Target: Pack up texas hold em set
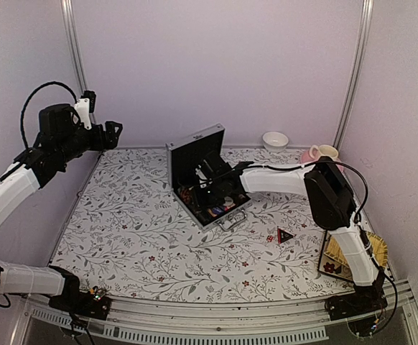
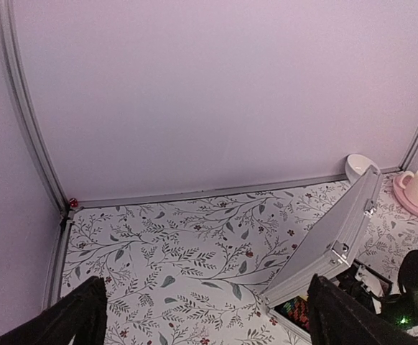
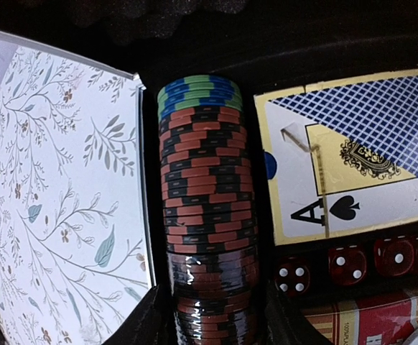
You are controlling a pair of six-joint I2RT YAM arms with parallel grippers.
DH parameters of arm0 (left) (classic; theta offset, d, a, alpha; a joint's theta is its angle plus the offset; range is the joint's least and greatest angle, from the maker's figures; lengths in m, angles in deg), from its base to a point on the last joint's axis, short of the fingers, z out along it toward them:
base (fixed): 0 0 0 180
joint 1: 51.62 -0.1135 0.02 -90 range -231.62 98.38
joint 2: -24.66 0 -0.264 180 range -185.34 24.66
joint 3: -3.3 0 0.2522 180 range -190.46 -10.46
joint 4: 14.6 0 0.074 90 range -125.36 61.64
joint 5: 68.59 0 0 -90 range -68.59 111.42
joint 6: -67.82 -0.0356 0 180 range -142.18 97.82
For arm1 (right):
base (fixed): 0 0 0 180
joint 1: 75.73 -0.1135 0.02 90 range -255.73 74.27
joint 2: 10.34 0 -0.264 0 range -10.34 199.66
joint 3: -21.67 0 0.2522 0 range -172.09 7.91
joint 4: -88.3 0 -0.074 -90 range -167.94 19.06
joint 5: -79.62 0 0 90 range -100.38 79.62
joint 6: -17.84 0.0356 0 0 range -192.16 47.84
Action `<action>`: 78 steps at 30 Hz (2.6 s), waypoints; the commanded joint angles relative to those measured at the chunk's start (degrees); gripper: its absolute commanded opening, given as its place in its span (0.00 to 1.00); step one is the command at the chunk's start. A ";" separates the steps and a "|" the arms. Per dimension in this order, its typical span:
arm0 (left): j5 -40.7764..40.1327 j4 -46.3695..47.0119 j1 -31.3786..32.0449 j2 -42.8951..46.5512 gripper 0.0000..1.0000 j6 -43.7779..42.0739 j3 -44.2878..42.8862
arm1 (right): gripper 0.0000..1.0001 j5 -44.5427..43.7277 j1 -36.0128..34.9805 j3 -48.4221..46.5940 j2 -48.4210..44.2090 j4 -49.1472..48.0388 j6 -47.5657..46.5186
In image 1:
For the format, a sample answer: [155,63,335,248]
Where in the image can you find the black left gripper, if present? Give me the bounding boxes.
[57,119,123,162]

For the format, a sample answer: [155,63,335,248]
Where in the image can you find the aluminium poker case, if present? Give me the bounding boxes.
[166,124,251,231]

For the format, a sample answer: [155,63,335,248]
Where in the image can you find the black red triangle card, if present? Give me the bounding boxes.
[277,228,294,244]

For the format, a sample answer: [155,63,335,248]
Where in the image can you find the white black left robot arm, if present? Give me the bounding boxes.
[0,121,123,312]

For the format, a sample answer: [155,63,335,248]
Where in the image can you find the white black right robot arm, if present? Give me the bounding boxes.
[195,157,385,313]

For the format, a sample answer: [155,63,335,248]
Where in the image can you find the white dealer button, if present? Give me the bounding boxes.
[223,196,234,207]

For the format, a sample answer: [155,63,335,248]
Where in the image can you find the purple small blind button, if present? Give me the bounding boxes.
[209,207,225,217]

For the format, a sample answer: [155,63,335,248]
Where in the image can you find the red black chip stack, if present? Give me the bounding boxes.
[178,187,194,205]

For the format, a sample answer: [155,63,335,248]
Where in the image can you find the white ceramic bowl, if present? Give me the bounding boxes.
[262,132,289,152]

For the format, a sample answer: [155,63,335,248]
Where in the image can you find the pink saucer plate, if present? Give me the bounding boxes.
[300,151,344,172]

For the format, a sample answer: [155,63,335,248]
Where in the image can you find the cream ribbed mug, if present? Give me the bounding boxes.
[308,144,339,160]

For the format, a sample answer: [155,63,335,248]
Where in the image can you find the woven bamboo tray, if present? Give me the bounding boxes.
[317,231,389,282]

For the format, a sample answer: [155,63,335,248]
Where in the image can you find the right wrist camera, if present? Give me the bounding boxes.
[200,151,231,179]

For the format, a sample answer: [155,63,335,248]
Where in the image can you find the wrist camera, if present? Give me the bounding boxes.
[74,90,96,130]
[200,151,231,179]

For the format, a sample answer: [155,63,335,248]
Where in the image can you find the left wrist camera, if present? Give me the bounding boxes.
[74,90,96,130]

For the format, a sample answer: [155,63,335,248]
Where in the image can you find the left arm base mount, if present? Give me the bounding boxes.
[48,266,112,321]

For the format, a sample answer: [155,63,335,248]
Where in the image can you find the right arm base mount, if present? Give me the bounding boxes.
[325,282,388,321]

